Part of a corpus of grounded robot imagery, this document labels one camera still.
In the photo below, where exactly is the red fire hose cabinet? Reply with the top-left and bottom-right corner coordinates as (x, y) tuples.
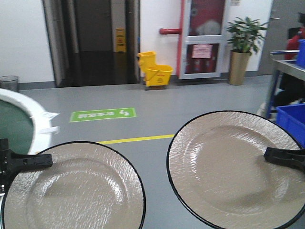
(159, 0), (229, 80)

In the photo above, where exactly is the white outer conveyor rim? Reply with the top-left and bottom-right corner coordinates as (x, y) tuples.
(0, 89), (60, 155)

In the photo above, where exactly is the beige plate black rim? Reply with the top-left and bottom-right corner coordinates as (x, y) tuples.
(0, 141), (146, 229)
(167, 111), (305, 229)

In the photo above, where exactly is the dark double door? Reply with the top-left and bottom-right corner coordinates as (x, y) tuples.
(42, 0), (140, 87)

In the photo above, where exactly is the mesh waste bin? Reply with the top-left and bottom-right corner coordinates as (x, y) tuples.
(0, 75), (19, 92)

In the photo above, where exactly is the gold pot plant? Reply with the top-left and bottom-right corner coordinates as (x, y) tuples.
(227, 17), (268, 85)

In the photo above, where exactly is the yellow mop bucket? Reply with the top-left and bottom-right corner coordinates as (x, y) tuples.
(137, 51), (173, 90)

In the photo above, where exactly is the yellow wet floor sign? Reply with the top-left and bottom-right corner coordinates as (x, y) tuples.
(115, 28), (126, 52)

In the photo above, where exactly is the green floor sign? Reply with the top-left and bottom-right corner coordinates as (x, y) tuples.
(70, 107), (137, 122)

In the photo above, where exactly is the metal shelf cart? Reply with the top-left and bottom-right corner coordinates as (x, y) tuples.
(257, 49), (305, 118)

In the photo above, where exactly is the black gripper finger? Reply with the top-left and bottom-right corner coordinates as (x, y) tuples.
(264, 147), (305, 170)
(0, 138), (53, 177)

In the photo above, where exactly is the blue plastic crate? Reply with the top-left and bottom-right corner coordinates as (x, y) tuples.
(276, 104), (305, 147)

